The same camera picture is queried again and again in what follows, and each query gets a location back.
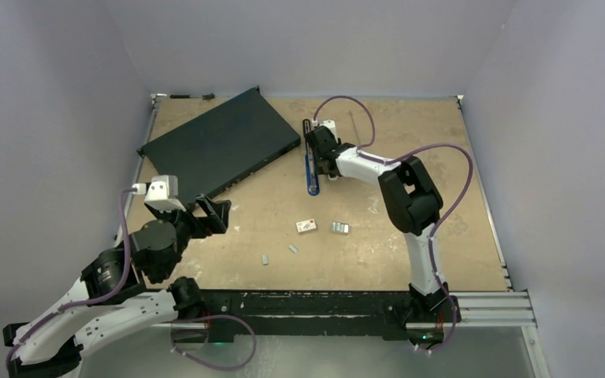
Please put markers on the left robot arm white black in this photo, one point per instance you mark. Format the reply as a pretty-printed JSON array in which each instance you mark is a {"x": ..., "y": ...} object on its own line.
[{"x": 110, "y": 298}]

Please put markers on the blue black stapler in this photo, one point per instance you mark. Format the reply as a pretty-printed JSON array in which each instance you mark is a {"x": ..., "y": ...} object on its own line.
[{"x": 311, "y": 175}]

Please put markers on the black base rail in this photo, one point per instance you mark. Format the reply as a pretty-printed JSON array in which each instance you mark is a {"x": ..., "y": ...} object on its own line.
[{"x": 390, "y": 315}]

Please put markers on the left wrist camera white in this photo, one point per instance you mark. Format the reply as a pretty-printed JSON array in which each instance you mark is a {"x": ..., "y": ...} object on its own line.
[{"x": 160, "y": 193}]

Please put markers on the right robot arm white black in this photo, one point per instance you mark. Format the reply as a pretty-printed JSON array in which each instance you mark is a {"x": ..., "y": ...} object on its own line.
[{"x": 412, "y": 201}]

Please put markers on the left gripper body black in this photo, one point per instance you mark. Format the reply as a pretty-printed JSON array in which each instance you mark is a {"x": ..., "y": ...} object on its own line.
[{"x": 199, "y": 227}]

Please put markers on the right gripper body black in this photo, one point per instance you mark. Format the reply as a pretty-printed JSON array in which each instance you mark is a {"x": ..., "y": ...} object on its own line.
[{"x": 319, "y": 165}]

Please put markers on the dark network switch box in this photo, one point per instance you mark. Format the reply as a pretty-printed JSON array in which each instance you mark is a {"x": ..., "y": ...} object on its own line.
[{"x": 222, "y": 146}]

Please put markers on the yellow black T-handle hex key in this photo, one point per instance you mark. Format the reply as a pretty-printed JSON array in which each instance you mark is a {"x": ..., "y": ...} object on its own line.
[{"x": 355, "y": 128}]

